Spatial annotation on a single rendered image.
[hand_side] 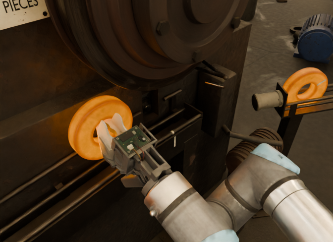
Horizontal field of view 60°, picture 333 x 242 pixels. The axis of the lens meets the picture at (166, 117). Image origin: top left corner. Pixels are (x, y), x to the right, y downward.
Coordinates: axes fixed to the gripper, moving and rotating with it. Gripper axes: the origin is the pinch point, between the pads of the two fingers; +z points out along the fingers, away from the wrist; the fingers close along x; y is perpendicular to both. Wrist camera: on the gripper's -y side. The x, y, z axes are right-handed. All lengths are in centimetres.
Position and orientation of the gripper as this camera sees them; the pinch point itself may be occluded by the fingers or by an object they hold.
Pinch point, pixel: (101, 122)
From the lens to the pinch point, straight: 66.6
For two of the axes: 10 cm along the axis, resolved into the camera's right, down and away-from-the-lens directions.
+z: -6.5, -6.7, 3.7
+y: 1.9, -6.1, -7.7
